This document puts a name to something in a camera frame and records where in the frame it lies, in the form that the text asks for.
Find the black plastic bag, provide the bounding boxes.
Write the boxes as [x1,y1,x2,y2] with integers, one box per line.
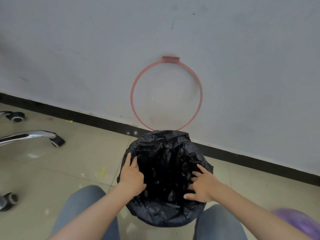
[117,130,214,228]

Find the person's right forearm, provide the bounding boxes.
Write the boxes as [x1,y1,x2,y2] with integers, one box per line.
[212,182,313,240]

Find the purple plastic bag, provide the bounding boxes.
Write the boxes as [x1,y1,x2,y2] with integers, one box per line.
[271,208,320,240]

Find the person's left hand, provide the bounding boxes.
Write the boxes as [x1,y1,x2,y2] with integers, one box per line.
[117,152,147,198]

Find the person's left leg blue jeans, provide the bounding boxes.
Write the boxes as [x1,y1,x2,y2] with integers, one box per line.
[49,185,121,240]

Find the black office chair chrome base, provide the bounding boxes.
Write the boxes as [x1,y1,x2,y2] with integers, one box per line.
[0,110,66,212]

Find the pink plastic trash bin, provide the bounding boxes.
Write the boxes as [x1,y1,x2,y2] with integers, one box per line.
[130,56,203,132]

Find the person's right hand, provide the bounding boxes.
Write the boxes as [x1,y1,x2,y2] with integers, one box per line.
[183,164,223,203]

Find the person's left forearm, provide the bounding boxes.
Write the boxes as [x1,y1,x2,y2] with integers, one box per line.
[47,182,135,240]

